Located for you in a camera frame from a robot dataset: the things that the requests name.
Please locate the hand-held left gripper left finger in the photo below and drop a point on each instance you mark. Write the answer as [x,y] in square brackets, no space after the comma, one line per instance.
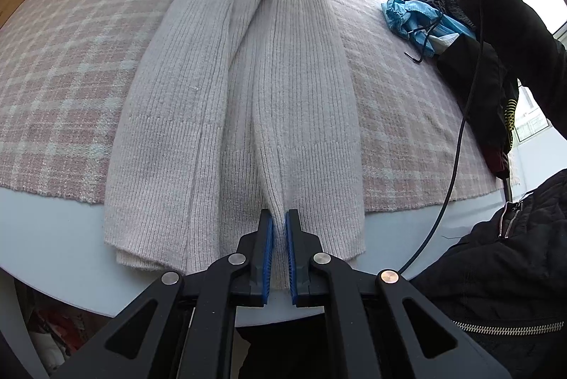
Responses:
[267,259]

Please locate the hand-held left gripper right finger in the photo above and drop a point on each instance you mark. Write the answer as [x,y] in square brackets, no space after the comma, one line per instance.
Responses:
[290,259]

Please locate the white ribbed knit sweater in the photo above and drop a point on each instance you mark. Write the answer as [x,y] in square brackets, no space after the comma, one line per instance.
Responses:
[186,95]

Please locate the person's right forearm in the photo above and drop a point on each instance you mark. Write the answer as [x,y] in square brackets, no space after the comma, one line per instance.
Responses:
[509,6]

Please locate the light blue jacket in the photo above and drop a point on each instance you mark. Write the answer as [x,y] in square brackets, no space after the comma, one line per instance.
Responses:
[412,11]

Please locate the white cloth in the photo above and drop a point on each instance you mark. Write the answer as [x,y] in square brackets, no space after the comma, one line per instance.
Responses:
[444,43]

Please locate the black garment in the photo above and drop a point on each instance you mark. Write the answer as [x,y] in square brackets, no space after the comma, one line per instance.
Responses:
[483,95]

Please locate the yellow patterned black cloth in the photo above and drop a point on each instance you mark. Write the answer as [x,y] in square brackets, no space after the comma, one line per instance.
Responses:
[511,115]

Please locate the red cloth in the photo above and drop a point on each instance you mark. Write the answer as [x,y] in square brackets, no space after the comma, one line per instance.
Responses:
[496,162]

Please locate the person's black puffer jacket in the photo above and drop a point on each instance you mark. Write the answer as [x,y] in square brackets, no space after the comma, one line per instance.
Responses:
[509,272]

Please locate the mixed household clutter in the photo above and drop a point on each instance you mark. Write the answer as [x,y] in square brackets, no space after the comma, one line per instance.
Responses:
[57,330]

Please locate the pink plaid blanket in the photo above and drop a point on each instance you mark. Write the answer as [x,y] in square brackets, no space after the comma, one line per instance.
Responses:
[66,73]

